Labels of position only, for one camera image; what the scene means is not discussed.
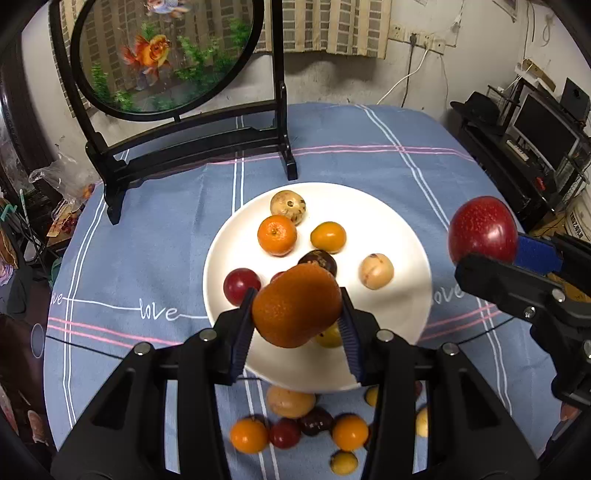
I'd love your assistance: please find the computer monitor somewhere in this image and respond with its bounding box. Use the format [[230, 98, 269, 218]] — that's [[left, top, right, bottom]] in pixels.
[[508, 92, 581, 160]]

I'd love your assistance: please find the small yellow green plum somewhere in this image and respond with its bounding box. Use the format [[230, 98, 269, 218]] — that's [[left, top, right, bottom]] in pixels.
[[329, 451, 359, 476]]

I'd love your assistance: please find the clear plastic bag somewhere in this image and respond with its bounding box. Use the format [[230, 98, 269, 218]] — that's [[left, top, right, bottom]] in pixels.
[[28, 152, 95, 204]]

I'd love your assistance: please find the blue striped tablecloth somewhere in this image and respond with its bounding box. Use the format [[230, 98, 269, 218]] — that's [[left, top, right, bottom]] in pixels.
[[44, 102, 561, 480]]

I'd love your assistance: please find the red apple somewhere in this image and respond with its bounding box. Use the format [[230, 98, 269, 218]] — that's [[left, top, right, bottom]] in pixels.
[[448, 196, 519, 265]]

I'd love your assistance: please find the large orange tangerine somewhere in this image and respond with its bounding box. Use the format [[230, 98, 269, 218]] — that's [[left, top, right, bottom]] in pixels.
[[257, 215, 298, 257]]

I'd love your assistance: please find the oblong orange tangerine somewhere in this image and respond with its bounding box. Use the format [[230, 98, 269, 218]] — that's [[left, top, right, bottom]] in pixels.
[[252, 264, 343, 349]]

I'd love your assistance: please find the purple plastic cup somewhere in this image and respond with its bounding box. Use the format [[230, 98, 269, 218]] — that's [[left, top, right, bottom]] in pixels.
[[30, 323, 47, 358]]

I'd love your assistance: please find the speckled tan longan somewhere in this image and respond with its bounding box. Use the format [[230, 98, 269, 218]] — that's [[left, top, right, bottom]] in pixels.
[[270, 189, 307, 226]]

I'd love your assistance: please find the black desk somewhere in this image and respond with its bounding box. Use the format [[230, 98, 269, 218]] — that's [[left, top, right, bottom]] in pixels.
[[455, 120, 591, 227]]

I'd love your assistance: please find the wooden side table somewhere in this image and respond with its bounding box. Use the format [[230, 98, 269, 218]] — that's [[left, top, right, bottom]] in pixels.
[[44, 203, 88, 252]]

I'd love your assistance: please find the beige checked curtain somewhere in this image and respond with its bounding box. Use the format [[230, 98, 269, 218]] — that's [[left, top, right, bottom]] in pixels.
[[48, 0, 393, 121]]

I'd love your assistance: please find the round goldfish screen black stand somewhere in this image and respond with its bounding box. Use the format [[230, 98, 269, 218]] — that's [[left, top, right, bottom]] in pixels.
[[48, 0, 297, 225]]

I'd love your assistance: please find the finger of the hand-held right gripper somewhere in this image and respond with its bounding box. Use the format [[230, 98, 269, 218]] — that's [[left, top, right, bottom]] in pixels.
[[455, 253, 591, 409], [515, 232, 591, 289]]

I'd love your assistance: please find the white round plate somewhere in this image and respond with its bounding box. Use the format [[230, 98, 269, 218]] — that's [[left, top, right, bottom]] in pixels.
[[202, 183, 433, 393]]

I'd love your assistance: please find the black hat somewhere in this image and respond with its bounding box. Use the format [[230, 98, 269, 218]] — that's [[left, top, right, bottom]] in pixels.
[[450, 91, 502, 125]]

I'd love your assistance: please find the white bucket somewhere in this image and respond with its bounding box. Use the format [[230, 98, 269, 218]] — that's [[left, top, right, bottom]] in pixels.
[[566, 187, 591, 241]]

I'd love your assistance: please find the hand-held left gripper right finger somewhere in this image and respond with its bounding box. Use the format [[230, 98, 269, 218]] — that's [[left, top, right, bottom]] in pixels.
[[338, 286, 541, 480]]

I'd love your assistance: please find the dark purple mangosteen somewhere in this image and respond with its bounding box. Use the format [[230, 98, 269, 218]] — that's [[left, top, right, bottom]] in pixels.
[[299, 406, 334, 437], [298, 249, 338, 278]]

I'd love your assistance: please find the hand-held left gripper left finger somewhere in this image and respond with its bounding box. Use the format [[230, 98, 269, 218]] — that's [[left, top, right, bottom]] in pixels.
[[50, 287, 258, 480]]

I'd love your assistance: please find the white remote control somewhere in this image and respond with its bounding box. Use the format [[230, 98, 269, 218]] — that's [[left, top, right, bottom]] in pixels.
[[505, 138, 531, 162]]

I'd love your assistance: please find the yellow orange tangerine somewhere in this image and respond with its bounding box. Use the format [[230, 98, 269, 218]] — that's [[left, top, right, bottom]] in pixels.
[[310, 222, 347, 254]]

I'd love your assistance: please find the black speaker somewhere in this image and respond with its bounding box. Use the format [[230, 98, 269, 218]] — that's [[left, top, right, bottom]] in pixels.
[[560, 78, 591, 120]]

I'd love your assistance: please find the white power cable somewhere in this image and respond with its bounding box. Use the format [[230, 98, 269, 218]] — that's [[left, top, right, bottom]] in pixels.
[[375, 46, 431, 106]]

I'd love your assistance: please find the white wall socket strip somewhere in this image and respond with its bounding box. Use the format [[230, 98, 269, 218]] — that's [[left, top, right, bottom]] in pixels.
[[390, 23, 446, 54]]

